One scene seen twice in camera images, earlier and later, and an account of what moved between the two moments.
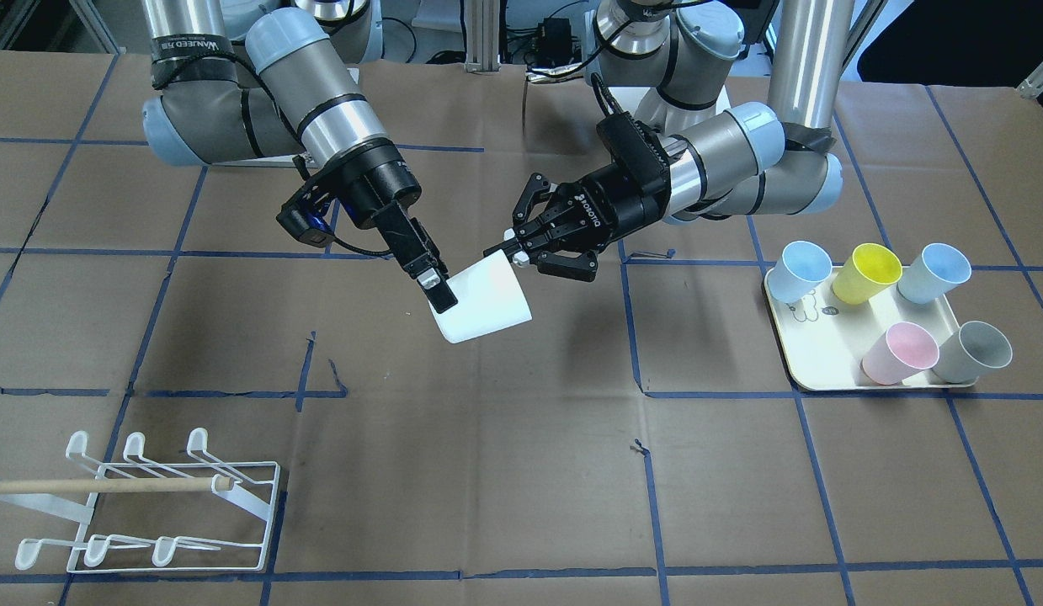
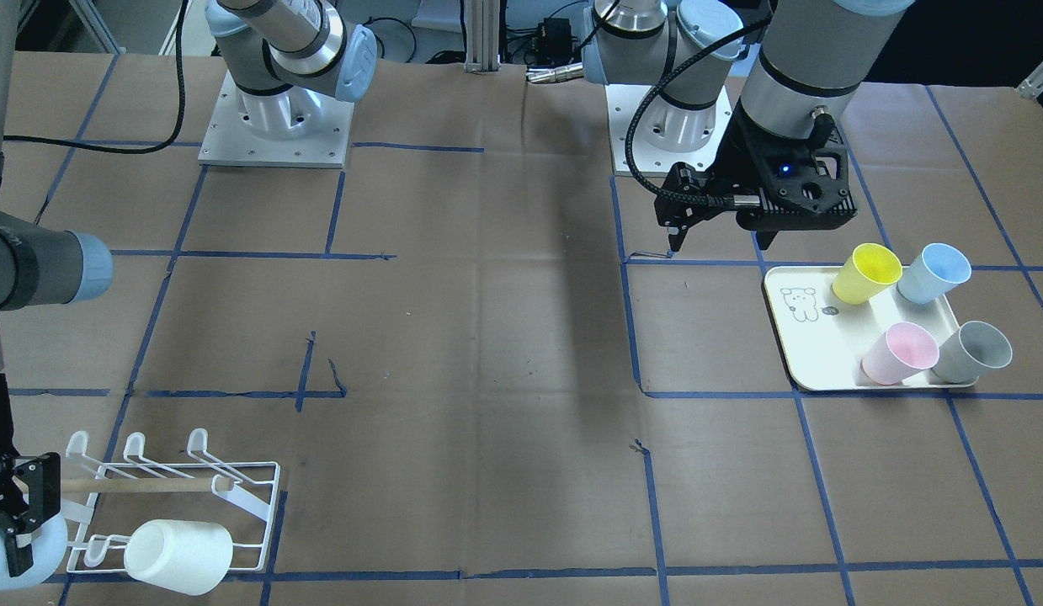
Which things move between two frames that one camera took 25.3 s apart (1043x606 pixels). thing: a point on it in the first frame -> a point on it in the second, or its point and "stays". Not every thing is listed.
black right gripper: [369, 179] -> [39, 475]
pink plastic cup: [905, 350] stays
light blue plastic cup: [798, 272] -> [48, 544]
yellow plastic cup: [870, 268] stays
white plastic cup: [488, 300] -> [184, 557]
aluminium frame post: [482, 30] stays
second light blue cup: [933, 273] stays
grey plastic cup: [971, 353] stays
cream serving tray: [826, 341] stays
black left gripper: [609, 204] -> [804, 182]
